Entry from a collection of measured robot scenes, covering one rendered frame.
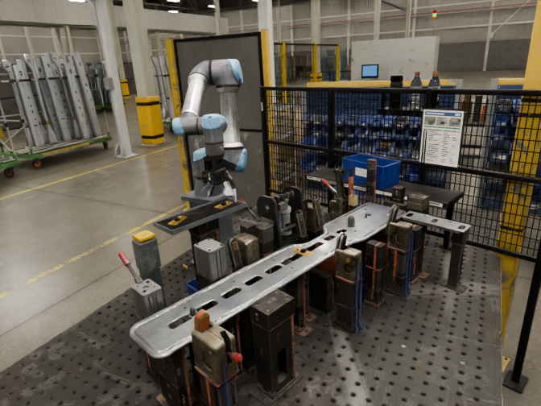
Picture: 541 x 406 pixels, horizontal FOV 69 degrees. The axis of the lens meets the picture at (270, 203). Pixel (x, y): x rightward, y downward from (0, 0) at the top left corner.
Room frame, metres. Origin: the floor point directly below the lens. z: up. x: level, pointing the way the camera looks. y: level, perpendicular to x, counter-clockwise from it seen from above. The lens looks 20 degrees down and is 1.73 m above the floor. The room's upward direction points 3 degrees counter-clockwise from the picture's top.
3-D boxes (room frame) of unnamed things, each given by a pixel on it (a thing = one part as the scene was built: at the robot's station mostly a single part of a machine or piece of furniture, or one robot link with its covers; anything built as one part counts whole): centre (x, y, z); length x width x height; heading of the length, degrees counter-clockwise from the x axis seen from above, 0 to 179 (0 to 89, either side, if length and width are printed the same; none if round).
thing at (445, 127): (2.04, -0.92, 1.30); 0.23 x 0.02 x 0.31; 45
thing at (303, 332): (1.34, -0.07, 0.84); 0.17 x 0.06 x 0.29; 45
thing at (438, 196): (2.17, -0.62, 1.01); 0.90 x 0.22 x 0.03; 45
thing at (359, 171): (2.20, -0.59, 1.09); 0.30 x 0.17 x 0.13; 37
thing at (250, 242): (1.40, 0.10, 0.89); 0.13 x 0.11 x 0.38; 45
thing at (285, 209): (1.62, -0.05, 0.94); 0.18 x 0.13 x 0.49; 135
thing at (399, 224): (1.54, -0.56, 0.87); 0.12 x 0.09 x 0.35; 45
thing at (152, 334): (1.38, -0.11, 1.00); 1.38 x 0.22 x 0.02; 135
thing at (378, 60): (8.33, -2.62, 1.22); 1.60 x 0.54 x 2.45; 61
